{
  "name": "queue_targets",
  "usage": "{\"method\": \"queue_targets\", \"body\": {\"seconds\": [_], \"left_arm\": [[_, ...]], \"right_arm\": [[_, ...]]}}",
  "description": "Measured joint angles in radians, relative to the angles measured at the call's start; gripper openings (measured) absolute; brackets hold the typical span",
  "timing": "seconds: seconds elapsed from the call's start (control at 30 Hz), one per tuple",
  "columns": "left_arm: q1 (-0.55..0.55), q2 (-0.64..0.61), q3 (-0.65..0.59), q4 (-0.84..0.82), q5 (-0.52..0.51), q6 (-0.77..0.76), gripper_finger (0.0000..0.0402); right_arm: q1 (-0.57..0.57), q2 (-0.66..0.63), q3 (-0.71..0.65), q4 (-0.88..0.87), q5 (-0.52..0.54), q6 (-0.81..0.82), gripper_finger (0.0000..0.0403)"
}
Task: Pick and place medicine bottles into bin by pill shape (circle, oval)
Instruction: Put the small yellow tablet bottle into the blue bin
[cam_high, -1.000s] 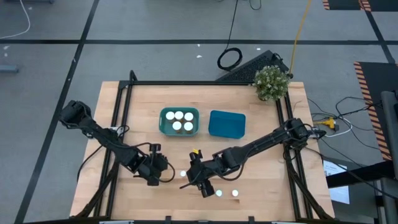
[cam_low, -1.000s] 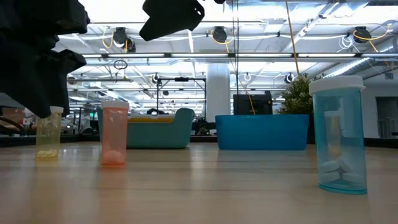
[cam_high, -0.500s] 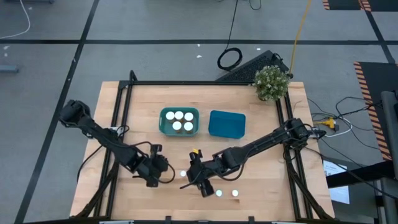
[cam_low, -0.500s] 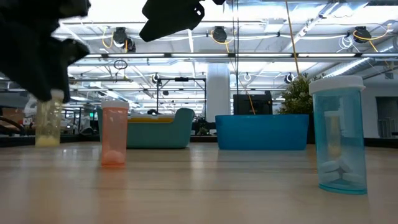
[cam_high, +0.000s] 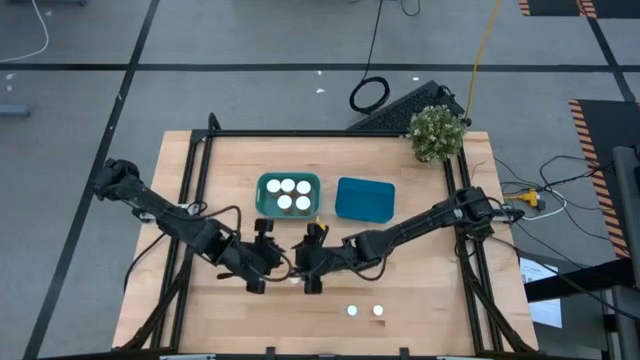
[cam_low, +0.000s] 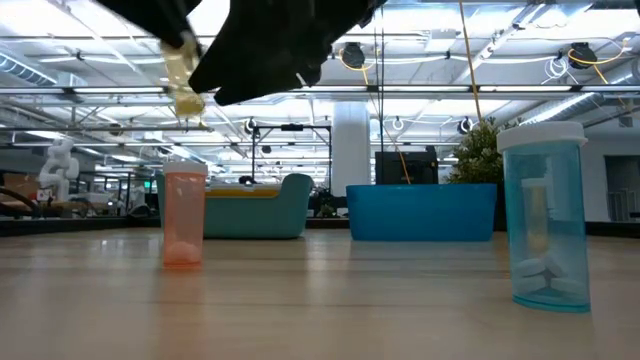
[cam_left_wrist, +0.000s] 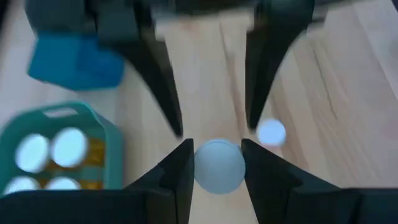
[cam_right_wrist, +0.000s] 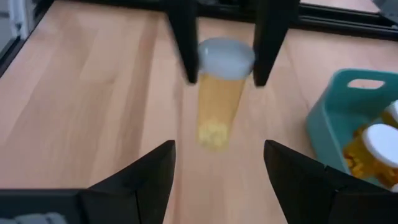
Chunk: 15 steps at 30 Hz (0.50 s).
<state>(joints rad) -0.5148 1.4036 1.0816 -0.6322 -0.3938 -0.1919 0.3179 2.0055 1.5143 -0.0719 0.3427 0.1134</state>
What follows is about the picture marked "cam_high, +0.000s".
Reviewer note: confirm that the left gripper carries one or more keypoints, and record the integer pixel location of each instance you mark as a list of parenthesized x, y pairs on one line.
[(250, 260)]

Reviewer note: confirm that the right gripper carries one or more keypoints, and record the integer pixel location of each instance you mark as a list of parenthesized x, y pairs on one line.
[(320, 257)]

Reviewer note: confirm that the pink medicine bottle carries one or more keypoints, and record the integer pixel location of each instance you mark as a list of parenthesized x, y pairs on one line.
[(294, 281)]

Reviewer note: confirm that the large orange medicine bottle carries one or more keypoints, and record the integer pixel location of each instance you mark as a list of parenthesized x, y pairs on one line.
[(303, 187), (288, 185), (303, 203), (284, 202), (273, 186)]

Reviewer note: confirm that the blue medicine bottle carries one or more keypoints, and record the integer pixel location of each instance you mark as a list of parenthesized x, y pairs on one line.
[(352, 310)]

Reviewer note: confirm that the purple medicine bottle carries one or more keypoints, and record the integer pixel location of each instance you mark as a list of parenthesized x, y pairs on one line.
[(378, 310)]

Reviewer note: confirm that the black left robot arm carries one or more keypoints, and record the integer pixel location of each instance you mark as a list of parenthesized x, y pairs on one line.
[(165, 215)]

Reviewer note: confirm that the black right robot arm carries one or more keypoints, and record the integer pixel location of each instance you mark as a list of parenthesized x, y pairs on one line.
[(425, 220)]

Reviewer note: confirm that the teal plastic bin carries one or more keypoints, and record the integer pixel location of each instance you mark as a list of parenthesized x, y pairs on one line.
[(263, 207)]

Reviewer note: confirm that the blue plastic bin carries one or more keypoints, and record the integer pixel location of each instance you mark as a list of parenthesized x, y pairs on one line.
[(365, 200)]

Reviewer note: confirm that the yellow tape tag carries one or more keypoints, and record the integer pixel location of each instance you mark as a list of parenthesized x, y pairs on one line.
[(320, 223)]

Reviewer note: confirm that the potted green plant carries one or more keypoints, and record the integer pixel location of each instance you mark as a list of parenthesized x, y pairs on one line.
[(436, 132)]

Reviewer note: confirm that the yellow power plug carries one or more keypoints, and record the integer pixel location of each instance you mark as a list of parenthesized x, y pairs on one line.
[(530, 197)]

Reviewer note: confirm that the white paper sheet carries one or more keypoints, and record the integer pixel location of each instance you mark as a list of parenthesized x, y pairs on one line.
[(547, 312)]

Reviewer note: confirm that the black beam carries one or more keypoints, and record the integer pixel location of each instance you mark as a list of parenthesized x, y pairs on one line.
[(575, 282)]

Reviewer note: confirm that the grey floor block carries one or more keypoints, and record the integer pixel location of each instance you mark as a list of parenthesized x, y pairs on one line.
[(12, 111)]

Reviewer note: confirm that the black mat hazard stripe edge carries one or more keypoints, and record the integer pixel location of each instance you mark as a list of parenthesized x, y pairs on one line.
[(617, 7), (610, 125), (550, 6)]

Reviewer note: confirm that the black table edge bracket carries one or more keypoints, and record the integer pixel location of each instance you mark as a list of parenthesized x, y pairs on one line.
[(270, 351), (404, 351)]

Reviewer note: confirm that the black aluminium table frame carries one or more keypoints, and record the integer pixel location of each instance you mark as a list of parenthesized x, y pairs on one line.
[(300, 133)]

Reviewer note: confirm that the grey metal post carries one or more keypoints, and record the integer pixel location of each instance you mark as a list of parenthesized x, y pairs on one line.
[(625, 200)]

